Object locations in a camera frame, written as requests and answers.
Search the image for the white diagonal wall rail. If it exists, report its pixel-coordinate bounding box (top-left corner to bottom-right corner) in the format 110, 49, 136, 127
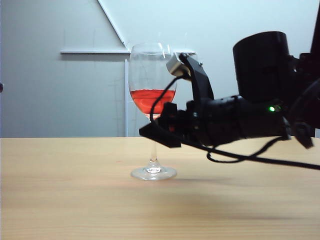
96, 0, 127, 48

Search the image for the black blocky right gripper finger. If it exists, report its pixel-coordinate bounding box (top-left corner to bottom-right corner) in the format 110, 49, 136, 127
161, 101, 179, 134

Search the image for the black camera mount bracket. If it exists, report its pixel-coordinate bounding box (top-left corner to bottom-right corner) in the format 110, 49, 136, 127
178, 53, 215, 102

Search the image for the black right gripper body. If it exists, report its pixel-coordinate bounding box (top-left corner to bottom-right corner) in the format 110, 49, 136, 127
174, 95, 243, 148

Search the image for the thick black cable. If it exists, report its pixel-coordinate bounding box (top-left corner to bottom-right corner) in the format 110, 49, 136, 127
180, 138, 320, 171

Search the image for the thin black camera cable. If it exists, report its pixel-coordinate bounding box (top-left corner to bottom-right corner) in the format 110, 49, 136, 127
149, 75, 181, 126

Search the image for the looping black cable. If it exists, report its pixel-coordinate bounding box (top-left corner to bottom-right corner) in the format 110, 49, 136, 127
205, 135, 287, 164

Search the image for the red liquid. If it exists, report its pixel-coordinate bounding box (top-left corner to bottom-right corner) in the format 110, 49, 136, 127
129, 88, 177, 121

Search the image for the clear stemmed wine glass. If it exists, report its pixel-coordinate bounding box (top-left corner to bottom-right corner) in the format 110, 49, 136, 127
128, 42, 178, 181

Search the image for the white horizontal wall rail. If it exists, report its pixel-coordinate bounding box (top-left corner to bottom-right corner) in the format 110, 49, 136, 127
59, 48, 197, 56

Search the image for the white vertical post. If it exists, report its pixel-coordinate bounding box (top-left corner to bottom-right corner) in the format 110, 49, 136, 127
124, 59, 130, 138

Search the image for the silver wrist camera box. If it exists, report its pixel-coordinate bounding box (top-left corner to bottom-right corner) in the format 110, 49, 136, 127
165, 53, 193, 79

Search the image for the black triangular right gripper finger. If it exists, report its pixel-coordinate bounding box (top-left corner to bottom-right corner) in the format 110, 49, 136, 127
138, 123, 183, 149

